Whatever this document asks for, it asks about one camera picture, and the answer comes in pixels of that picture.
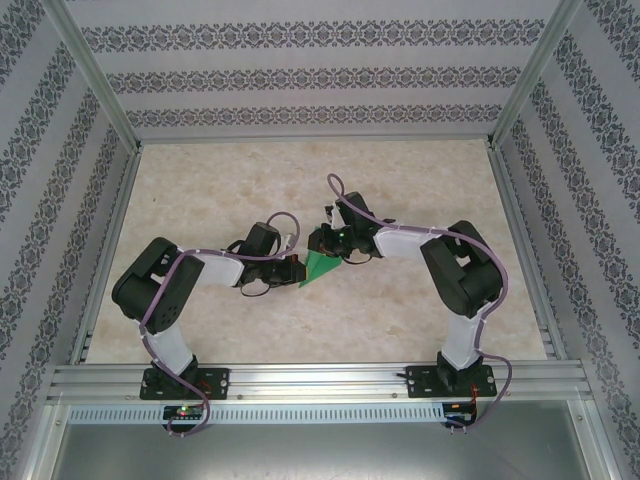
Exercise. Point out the green paper sheet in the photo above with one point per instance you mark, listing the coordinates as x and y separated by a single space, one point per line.
320 267

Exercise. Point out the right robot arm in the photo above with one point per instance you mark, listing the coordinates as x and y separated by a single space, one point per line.
470 280

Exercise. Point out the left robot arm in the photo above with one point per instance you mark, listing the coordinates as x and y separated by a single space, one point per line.
150 290

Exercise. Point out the grey metal sheet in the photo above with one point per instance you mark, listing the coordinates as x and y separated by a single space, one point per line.
320 450

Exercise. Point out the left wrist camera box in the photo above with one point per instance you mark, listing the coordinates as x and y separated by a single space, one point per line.
288 241

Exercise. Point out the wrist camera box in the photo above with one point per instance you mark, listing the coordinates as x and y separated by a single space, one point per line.
288 241
334 212

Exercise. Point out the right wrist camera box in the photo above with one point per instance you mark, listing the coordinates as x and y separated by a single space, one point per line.
334 212

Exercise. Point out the aluminium back rail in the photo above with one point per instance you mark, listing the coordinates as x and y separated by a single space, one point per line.
315 137

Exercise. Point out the aluminium mounting rail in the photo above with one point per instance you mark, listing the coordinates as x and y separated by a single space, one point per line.
320 382

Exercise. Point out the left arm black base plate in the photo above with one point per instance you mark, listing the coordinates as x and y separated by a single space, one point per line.
217 382

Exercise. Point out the aluminium side rail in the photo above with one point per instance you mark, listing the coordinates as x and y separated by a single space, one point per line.
109 250
518 225

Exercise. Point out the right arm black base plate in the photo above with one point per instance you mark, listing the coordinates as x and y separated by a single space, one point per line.
417 382

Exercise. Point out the aluminium frame post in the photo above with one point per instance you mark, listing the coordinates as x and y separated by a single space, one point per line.
536 70
91 70

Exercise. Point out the aluminium frame strut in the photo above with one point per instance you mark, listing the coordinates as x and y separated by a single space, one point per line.
47 445
595 445

